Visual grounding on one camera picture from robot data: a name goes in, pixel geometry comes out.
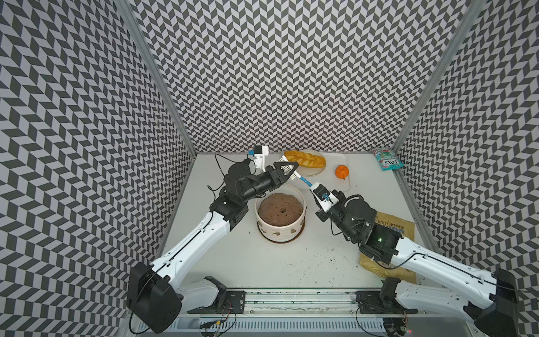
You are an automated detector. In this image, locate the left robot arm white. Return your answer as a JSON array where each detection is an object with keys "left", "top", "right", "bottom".
[{"left": 126, "top": 160, "right": 299, "bottom": 334}]

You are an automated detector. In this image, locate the aluminium corner post left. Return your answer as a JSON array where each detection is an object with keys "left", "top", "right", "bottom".
[{"left": 115, "top": 0, "right": 197, "bottom": 158}]

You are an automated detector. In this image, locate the white ceramic pot with mud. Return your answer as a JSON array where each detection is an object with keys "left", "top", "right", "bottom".
[{"left": 255, "top": 184, "right": 307, "bottom": 227}]

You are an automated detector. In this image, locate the yellow chips bag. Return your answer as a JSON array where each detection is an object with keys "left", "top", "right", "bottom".
[{"left": 359, "top": 212, "right": 417, "bottom": 284}]

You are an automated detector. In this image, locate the aluminium corner post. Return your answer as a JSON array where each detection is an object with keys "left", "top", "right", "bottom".
[
  {"left": 393, "top": 0, "right": 487, "bottom": 153},
  {"left": 115, "top": 0, "right": 197, "bottom": 158}
]

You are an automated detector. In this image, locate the golden bread loaf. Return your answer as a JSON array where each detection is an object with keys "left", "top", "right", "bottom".
[{"left": 284, "top": 150, "right": 326, "bottom": 169}]

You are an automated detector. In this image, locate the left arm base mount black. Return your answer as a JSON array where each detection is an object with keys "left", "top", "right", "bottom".
[{"left": 182, "top": 276, "right": 246, "bottom": 315}]

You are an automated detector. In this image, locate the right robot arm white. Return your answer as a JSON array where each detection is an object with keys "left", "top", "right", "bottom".
[{"left": 313, "top": 190, "right": 519, "bottom": 336}]

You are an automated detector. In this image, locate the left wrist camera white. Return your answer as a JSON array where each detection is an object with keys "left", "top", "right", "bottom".
[{"left": 248, "top": 145, "right": 269, "bottom": 172}]

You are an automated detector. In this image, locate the teal snack packet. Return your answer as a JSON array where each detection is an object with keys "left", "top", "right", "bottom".
[{"left": 372, "top": 147, "right": 404, "bottom": 171}]

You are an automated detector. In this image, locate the small orange pumpkin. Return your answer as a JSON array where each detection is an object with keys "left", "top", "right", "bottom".
[{"left": 335, "top": 165, "right": 350, "bottom": 180}]

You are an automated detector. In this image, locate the white round plate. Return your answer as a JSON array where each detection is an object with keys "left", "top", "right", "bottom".
[{"left": 296, "top": 150, "right": 327, "bottom": 176}]

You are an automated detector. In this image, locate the metal base rail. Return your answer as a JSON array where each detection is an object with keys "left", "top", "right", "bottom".
[{"left": 125, "top": 287, "right": 481, "bottom": 337}]

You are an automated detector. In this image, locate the aluminium corner post right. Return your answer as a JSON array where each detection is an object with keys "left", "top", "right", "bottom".
[{"left": 393, "top": 0, "right": 487, "bottom": 153}]

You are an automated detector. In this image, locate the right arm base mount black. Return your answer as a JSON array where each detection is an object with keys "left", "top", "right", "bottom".
[{"left": 355, "top": 277, "right": 418, "bottom": 314}]

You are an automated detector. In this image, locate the white blue scrub brush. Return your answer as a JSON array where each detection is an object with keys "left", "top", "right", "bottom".
[{"left": 283, "top": 164, "right": 312, "bottom": 188}]

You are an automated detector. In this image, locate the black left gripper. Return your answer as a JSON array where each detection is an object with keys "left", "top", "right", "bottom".
[{"left": 241, "top": 161, "right": 298, "bottom": 202}]

